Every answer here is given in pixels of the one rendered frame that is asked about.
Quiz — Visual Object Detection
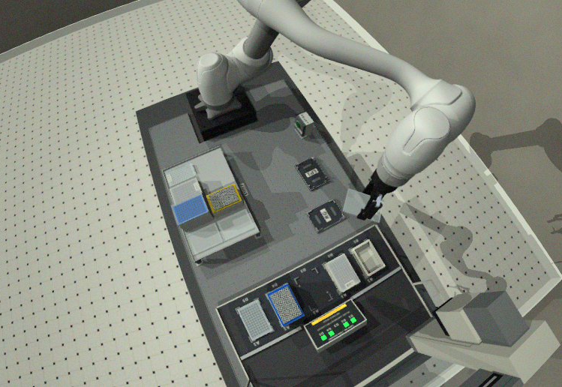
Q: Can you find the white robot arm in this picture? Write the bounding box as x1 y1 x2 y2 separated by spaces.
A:
194 0 476 187

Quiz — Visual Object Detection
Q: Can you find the white ready key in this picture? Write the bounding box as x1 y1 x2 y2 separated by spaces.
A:
294 112 314 139

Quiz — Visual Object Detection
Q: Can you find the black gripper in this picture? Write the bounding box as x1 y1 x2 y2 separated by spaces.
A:
356 169 398 220

